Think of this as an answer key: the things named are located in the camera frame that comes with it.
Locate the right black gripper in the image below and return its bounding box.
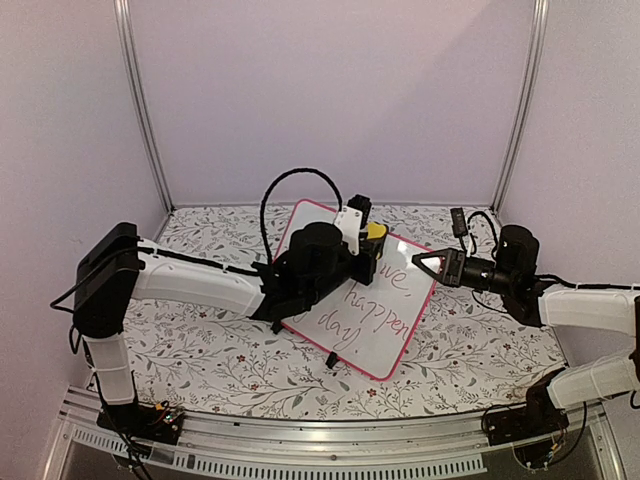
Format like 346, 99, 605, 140
411, 251, 515, 297

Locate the yellow bone-shaped eraser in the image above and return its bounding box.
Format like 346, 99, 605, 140
366, 222, 388, 241

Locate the pink-framed whiteboard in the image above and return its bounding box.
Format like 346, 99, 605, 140
272, 198, 438, 382

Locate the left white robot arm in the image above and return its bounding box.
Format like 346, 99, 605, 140
50, 222, 388, 434

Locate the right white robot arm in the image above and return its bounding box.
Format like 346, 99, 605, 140
412, 225, 639, 436

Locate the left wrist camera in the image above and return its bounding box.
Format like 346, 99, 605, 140
333, 194, 372, 256

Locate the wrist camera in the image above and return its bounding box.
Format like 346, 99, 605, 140
450, 207, 468, 251
333, 194, 372, 256

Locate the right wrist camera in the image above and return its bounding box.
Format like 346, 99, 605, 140
450, 207, 468, 251

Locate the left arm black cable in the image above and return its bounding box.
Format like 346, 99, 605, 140
259, 167, 345, 266

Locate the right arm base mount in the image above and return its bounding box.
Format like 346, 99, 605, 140
480, 401, 569, 471

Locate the front aluminium rail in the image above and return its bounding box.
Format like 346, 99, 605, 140
43, 387, 627, 479

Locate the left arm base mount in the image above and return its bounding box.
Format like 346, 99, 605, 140
97, 400, 185, 445

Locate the right aluminium frame post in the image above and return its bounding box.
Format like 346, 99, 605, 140
491, 0, 549, 216

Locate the aluminium frame post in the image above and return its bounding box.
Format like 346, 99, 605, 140
113, 0, 175, 214
491, 0, 549, 216

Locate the rear aluminium table rail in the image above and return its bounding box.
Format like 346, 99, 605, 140
172, 200, 496, 210

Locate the left aluminium frame post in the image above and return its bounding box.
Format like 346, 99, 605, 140
113, 0, 175, 214

